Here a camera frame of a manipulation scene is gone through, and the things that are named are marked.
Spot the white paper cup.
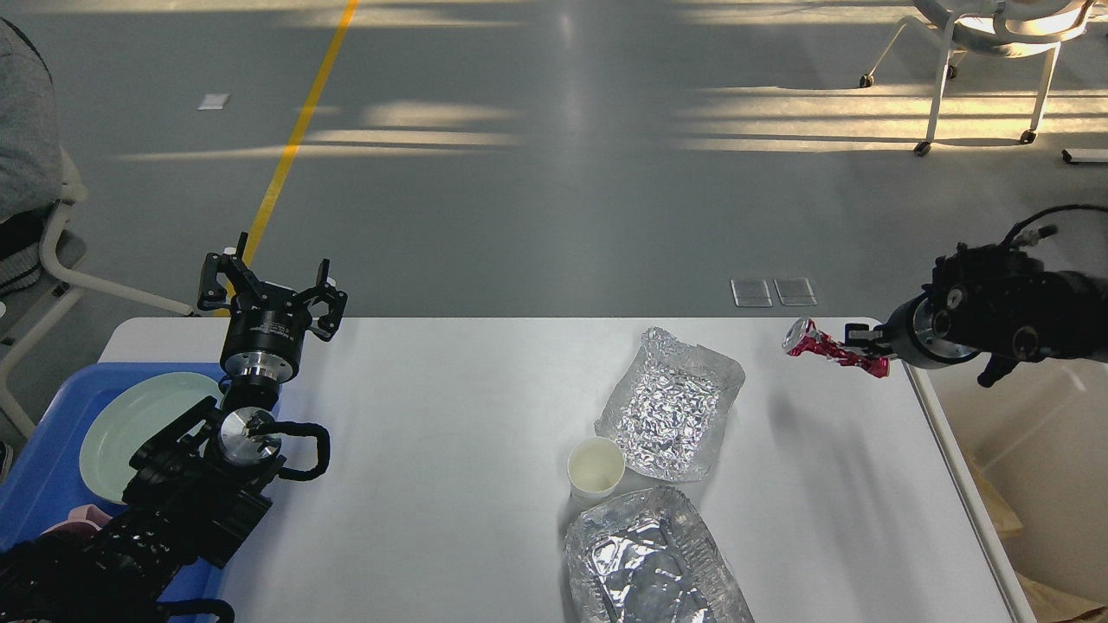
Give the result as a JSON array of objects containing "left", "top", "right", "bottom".
[{"left": 566, "top": 435, "right": 626, "bottom": 501}]

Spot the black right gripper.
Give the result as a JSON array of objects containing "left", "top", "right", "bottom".
[{"left": 844, "top": 294, "right": 979, "bottom": 369}]

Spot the clear floor plate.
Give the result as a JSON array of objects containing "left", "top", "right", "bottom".
[
  {"left": 731, "top": 279, "right": 773, "bottom": 308},
  {"left": 773, "top": 277, "right": 818, "bottom": 306}
]

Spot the blue plastic tray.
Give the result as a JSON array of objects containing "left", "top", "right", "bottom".
[{"left": 0, "top": 362, "right": 261, "bottom": 623}]

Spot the white floor marker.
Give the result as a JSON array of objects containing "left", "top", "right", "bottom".
[{"left": 196, "top": 93, "right": 232, "bottom": 112}]

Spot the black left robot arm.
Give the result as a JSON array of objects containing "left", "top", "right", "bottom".
[{"left": 3, "top": 235, "right": 348, "bottom": 622}]

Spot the white chair left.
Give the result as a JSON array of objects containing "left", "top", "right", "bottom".
[{"left": 1, "top": 151, "right": 196, "bottom": 440}]

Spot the crumpled foil upper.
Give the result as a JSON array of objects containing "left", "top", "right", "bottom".
[{"left": 594, "top": 327, "right": 745, "bottom": 484}]

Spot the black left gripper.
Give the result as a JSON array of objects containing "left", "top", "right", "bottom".
[{"left": 196, "top": 232, "right": 348, "bottom": 382}]

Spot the white office chair right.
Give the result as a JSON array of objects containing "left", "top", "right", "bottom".
[{"left": 859, "top": 1, "right": 1095, "bottom": 157}]

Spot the person in grey sweater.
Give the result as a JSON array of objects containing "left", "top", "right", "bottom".
[{"left": 1, "top": 19, "right": 62, "bottom": 295}]

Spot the crushed red soda can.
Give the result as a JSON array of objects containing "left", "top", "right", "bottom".
[{"left": 781, "top": 317, "right": 890, "bottom": 378}]

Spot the foil container lower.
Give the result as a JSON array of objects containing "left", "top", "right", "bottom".
[{"left": 565, "top": 486, "right": 753, "bottom": 622}]

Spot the brown paper bag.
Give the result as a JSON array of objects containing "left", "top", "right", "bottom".
[{"left": 957, "top": 442, "right": 1107, "bottom": 622}]

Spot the light green plate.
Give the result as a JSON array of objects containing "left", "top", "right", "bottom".
[{"left": 79, "top": 372, "right": 219, "bottom": 504}]

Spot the white plastic bin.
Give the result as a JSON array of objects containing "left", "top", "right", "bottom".
[{"left": 909, "top": 359, "right": 1107, "bottom": 622}]

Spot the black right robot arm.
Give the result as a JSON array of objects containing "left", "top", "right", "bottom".
[{"left": 844, "top": 204, "right": 1107, "bottom": 388}]

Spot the pink mug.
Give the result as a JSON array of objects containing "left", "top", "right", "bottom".
[{"left": 42, "top": 504, "right": 113, "bottom": 539}]

